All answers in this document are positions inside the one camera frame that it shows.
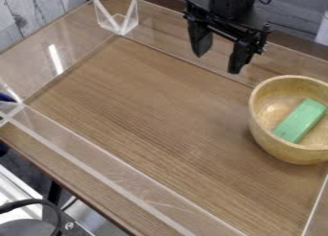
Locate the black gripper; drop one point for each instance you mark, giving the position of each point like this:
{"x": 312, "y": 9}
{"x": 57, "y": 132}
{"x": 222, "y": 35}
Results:
{"x": 230, "y": 18}

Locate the green rectangular block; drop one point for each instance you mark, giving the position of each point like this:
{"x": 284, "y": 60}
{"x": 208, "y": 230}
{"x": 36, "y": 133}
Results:
{"x": 301, "y": 119}

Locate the light wooden bowl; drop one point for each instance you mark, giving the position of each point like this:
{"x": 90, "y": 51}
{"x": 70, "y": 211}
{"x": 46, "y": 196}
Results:
{"x": 272, "y": 100}

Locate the blue object at edge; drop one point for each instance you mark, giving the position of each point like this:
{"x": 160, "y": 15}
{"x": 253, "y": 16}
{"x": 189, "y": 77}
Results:
{"x": 5, "y": 98}

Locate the black table leg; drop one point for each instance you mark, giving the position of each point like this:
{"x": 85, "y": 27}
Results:
{"x": 54, "y": 193}

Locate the clear acrylic tray wall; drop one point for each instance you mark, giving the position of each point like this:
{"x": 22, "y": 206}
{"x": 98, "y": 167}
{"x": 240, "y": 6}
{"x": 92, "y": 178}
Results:
{"x": 140, "y": 127}

